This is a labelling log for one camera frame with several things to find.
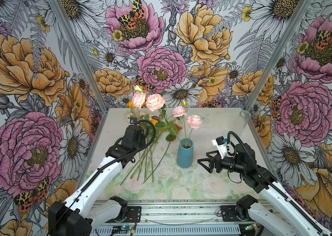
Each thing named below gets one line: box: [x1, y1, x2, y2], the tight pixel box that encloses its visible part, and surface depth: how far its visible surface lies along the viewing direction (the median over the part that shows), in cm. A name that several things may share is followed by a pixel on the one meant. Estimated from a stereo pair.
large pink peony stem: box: [143, 93, 177, 183], surface depth 60 cm
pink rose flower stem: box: [172, 99, 203, 148], surface depth 73 cm
